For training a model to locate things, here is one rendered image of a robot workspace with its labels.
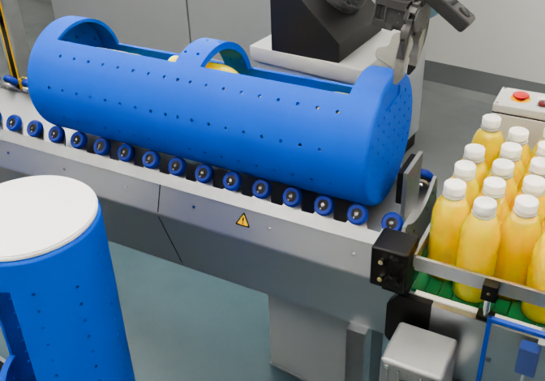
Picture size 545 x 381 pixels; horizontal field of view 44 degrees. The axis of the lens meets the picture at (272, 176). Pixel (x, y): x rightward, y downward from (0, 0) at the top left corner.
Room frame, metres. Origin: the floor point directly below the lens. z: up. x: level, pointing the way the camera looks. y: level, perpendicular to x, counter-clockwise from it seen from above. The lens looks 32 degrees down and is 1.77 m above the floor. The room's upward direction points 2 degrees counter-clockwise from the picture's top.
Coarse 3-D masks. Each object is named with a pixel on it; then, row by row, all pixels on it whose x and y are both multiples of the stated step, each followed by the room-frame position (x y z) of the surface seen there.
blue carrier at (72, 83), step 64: (64, 64) 1.48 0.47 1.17; (128, 64) 1.42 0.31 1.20; (192, 64) 1.36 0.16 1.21; (128, 128) 1.37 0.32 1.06; (192, 128) 1.28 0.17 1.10; (256, 128) 1.21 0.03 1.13; (320, 128) 1.15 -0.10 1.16; (384, 128) 1.18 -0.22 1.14; (320, 192) 1.18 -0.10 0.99; (384, 192) 1.20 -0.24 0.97
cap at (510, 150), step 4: (504, 144) 1.16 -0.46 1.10; (508, 144) 1.16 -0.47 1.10; (512, 144) 1.16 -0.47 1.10; (516, 144) 1.16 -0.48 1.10; (504, 148) 1.15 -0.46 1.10; (508, 148) 1.14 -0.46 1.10; (512, 148) 1.14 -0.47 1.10; (516, 148) 1.14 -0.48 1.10; (520, 148) 1.14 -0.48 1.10; (500, 152) 1.16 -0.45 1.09; (504, 152) 1.14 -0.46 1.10; (508, 152) 1.14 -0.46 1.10; (512, 152) 1.13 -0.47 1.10; (516, 152) 1.13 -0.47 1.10; (520, 152) 1.14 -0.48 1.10; (504, 156) 1.14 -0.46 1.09; (508, 156) 1.14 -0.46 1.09; (512, 156) 1.14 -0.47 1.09; (516, 156) 1.14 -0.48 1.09
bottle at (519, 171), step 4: (500, 156) 1.15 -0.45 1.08; (520, 156) 1.15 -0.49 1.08; (512, 160) 1.14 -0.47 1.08; (516, 160) 1.14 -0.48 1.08; (520, 160) 1.15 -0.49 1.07; (492, 164) 1.16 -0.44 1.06; (516, 164) 1.14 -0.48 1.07; (520, 164) 1.14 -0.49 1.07; (516, 168) 1.13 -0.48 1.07; (520, 168) 1.13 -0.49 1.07; (516, 172) 1.13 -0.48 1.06; (520, 172) 1.13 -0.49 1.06; (524, 172) 1.14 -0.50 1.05; (516, 176) 1.12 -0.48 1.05; (520, 176) 1.13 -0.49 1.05; (516, 180) 1.12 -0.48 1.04; (520, 180) 1.12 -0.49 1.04
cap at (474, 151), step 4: (468, 144) 1.17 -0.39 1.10; (472, 144) 1.17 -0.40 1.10; (476, 144) 1.16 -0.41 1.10; (468, 148) 1.15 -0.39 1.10; (472, 148) 1.15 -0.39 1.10; (476, 148) 1.15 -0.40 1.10; (480, 148) 1.15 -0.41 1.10; (484, 148) 1.15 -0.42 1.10; (464, 152) 1.16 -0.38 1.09; (468, 152) 1.14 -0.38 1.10; (472, 152) 1.14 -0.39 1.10; (476, 152) 1.13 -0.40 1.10; (480, 152) 1.13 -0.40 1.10; (484, 152) 1.14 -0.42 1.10; (468, 156) 1.14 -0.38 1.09; (472, 156) 1.14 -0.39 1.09; (476, 156) 1.13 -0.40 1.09; (480, 156) 1.13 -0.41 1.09; (472, 160) 1.14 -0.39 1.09; (476, 160) 1.13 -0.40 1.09
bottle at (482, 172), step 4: (464, 156) 1.15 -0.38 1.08; (464, 160) 1.16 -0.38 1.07; (468, 160) 1.14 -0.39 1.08; (480, 160) 1.14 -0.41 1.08; (476, 164) 1.14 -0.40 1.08; (480, 164) 1.14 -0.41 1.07; (484, 164) 1.14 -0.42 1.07; (476, 168) 1.13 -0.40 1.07; (480, 168) 1.13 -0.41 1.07; (484, 168) 1.13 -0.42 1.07; (476, 172) 1.13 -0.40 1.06; (480, 172) 1.13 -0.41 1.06; (484, 172) 1.13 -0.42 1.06; (488, 172) 1.15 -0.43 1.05; (476, 176) 1.12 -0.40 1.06; (480, 176) 1.12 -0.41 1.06; (484, 176) 1.13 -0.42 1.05; (480, 180) 1.12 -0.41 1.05; (480, 184) 1.12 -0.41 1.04
